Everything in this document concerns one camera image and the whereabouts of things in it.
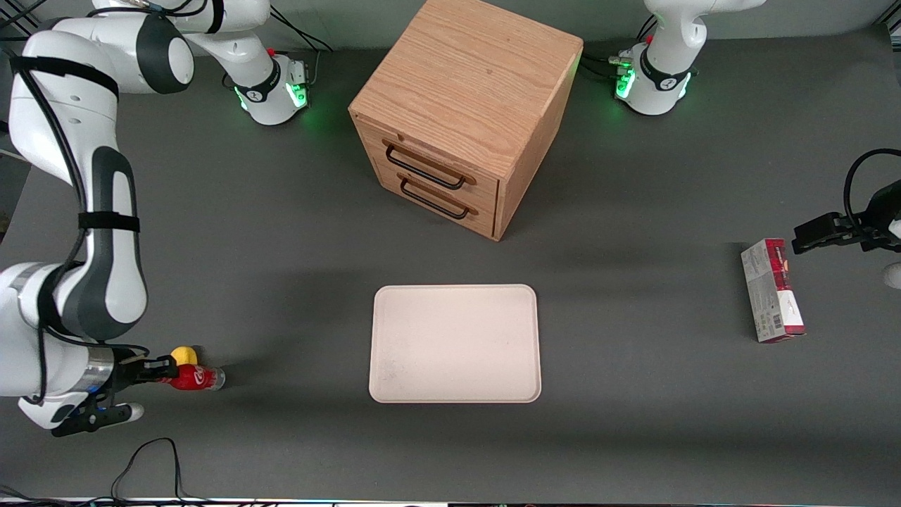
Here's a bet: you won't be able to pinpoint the grey and red carton box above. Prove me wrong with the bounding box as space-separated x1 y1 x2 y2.
740 238 807 344

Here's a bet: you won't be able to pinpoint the black cable at table edge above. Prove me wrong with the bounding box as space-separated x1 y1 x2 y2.
0 437 282 507

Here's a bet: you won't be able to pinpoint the black drawer handle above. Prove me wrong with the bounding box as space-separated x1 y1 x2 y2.
398 175 472 221
383 140 470 192

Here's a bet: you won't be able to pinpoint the black right arm base cables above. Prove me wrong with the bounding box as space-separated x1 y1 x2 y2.
262 7 334 91

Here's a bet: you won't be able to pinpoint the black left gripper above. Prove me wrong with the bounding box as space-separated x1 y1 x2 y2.
791 180 901 256

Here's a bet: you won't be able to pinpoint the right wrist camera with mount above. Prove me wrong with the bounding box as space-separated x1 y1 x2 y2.
51 394 146 439

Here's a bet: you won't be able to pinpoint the beige rectangular tray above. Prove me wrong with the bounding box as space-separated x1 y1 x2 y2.
368 284 543 404

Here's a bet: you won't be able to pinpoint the black cable along right arm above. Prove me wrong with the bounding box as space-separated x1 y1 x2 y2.
10 55 150 406

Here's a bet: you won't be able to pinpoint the black left arm base cables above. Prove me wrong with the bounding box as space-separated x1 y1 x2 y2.
581 15 658 84

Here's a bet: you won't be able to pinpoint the black arm base cables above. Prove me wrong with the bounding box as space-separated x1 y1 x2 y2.
581 15 658 84
262 7 334 91

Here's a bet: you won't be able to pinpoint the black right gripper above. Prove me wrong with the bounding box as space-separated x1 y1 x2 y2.
104 351 180 399

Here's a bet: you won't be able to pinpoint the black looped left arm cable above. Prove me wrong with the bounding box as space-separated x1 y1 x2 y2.
843 148 901 227

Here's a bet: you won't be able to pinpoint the red coke bottle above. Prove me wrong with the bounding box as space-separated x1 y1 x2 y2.
158 363 227 392

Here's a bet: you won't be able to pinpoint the wooden two-drawer cabinet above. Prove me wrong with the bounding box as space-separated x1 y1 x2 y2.
348 0 584 242

